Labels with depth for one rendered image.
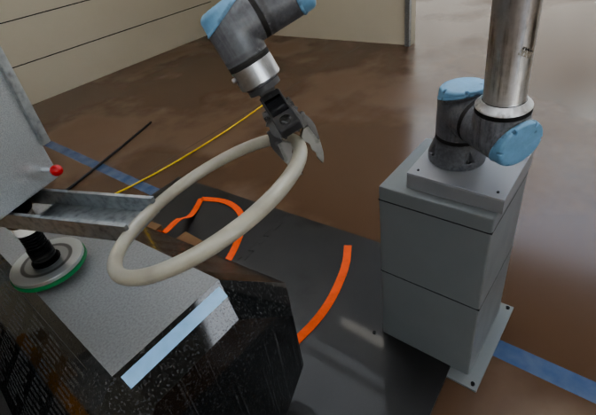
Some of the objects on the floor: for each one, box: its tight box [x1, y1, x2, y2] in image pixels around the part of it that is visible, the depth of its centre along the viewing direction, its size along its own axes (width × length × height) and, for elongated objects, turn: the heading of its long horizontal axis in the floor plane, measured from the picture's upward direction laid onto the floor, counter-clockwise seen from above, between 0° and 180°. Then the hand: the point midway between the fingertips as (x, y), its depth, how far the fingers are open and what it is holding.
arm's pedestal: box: [373, 138, 529, 393], centre depth 175 cm, size 50×50×85 cm
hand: (309, 164), depth 92 cm, fingers closed on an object, 4 cm apart
